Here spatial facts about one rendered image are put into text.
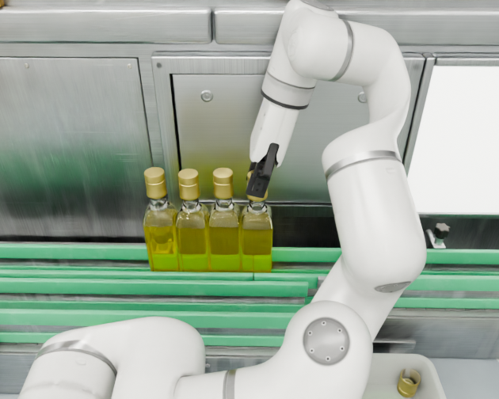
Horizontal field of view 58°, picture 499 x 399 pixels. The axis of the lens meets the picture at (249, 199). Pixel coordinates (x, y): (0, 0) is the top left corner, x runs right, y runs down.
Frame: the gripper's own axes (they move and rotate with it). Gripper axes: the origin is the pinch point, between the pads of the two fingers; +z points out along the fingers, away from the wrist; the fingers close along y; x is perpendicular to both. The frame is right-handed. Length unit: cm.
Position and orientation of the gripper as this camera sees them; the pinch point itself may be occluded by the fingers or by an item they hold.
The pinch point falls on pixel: (257, 179)
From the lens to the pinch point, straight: 75.8
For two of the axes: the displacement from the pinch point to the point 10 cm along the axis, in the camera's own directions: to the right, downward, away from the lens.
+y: -0.2, 5.7, -8.2
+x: 9.7, 2.3, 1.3
